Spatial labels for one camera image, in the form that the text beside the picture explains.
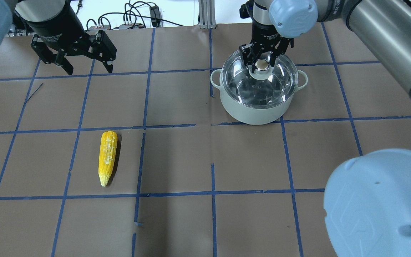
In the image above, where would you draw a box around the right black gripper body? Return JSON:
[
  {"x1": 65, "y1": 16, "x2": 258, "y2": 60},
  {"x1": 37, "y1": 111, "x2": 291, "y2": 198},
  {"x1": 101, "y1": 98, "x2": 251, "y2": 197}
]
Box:
[{"x1": 251, "y1": 22, "x2": 282, "y2": 52}]

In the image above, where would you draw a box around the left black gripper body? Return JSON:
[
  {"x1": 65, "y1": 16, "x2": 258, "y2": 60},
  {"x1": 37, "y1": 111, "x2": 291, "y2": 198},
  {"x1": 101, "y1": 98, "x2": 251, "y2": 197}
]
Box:
[{"x1": 24, "y1": 5, "x2": 85, "y2": 54}]

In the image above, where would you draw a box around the glass pot lid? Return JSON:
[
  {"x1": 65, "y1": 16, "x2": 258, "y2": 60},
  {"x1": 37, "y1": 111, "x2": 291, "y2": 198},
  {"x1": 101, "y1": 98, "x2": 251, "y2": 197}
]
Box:
[{"x1": 220, "y1": 50, "x2": 308, "y2": 109}]

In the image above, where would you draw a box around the yellow corn cob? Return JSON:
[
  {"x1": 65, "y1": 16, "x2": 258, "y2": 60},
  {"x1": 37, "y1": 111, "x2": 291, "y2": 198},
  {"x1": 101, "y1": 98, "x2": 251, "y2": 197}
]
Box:
[{"x1": 98, "y1": 131, "x2": 118, "y2": 187}]

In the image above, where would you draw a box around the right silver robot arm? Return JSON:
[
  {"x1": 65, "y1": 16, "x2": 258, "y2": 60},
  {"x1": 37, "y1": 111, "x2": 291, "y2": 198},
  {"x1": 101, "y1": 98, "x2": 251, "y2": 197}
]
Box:
[{"x1": 211, "y1": 21, "x2": 411, "y2": 257}]

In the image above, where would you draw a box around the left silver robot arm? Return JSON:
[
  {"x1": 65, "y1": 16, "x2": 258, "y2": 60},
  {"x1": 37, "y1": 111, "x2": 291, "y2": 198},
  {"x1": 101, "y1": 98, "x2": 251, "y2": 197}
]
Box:
[{"x1": 0, "y1": 0, "x2": 117, "y2": 75}]

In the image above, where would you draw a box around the pale green cooking pot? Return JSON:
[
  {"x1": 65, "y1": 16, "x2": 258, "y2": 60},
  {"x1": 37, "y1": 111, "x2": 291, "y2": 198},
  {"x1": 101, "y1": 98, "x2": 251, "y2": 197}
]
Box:
[{"x1": 210, "y1": 51, "x2": 309, "y2": 125}]

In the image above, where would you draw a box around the black power adapter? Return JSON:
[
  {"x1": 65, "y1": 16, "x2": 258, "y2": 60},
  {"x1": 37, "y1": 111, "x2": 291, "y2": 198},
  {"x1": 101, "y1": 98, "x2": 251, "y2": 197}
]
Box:
[{"x1": 149, "y1": 5, "x2": 162, "y2": 27}]

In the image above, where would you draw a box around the black cable bundle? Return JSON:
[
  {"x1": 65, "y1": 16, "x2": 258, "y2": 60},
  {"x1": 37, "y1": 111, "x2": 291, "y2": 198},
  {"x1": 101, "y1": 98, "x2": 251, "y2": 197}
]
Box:
[{"x1": 86, "y1": 0, "x2": 184, "y2": 31}]

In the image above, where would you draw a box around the aluminium frame post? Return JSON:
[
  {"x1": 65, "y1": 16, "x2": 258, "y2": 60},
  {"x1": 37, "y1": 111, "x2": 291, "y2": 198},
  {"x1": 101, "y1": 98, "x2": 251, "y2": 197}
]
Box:
[{"x1": 198, "y1": 0, "x2": 217, "y2": 29}]

